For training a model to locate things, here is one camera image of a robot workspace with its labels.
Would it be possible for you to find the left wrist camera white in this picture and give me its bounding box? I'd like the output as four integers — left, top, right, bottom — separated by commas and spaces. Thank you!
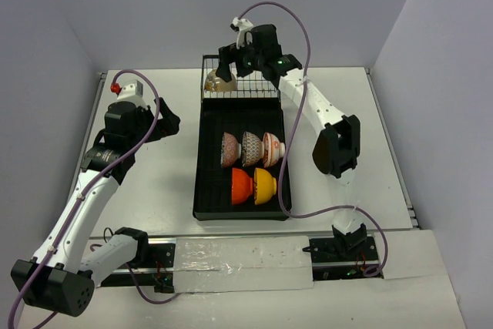
110, 79, 146, 107

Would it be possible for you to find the silver tape strip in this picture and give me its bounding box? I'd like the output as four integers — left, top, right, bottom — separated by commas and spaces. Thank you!
173, 236, 314, 293

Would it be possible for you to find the yellow plastic bowl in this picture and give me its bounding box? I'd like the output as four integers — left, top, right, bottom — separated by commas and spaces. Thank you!
253, 168, 277, 205

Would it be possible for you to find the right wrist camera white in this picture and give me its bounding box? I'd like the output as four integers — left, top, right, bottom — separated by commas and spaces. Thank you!
230, 17, 253, 49

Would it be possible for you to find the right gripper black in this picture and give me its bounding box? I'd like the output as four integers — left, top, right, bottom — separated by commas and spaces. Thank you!
215, 36, 264, 84

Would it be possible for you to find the orange plastic bowl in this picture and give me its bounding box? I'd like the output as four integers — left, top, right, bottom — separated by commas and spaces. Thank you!
231, 168, 253, 206

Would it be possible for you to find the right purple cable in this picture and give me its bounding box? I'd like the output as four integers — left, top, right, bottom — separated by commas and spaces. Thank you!
236, 1, 388, 277

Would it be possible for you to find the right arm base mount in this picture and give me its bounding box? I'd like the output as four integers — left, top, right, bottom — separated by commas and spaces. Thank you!
302, 237, 380, 281

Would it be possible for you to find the black dish rack tray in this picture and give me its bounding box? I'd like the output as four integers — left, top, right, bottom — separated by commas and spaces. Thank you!
193, 99, 287, 221

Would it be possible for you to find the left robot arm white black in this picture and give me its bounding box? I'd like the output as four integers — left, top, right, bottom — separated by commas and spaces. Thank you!
11, 98, 180, 317

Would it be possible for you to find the orange white patterned bowl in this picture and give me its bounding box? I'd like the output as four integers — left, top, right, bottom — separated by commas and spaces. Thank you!
262, 133, 286, 168

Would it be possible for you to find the brown geometric patterned bowl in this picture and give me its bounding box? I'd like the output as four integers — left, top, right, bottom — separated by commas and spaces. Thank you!
241, 132, 263, 167

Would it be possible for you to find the white ceramic bowl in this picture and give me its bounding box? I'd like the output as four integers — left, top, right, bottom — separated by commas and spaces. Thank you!
204, 69, 237, 92

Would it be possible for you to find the dark floral patterned bowl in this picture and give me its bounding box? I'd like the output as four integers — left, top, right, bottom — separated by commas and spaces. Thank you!
220, 132, 242, 168

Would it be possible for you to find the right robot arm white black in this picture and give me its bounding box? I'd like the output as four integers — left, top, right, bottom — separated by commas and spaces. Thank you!
216, 18, 367, 260

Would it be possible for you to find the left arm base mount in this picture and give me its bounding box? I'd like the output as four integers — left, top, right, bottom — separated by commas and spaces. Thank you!
100, 240, 176, 294

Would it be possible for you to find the black wire plate holder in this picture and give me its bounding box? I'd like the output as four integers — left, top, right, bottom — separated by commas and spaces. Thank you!
200, 54, 281, 111

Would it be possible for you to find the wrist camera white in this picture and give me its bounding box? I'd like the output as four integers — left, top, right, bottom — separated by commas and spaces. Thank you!
230, 17, 253, 49
110, 79, 146, 107

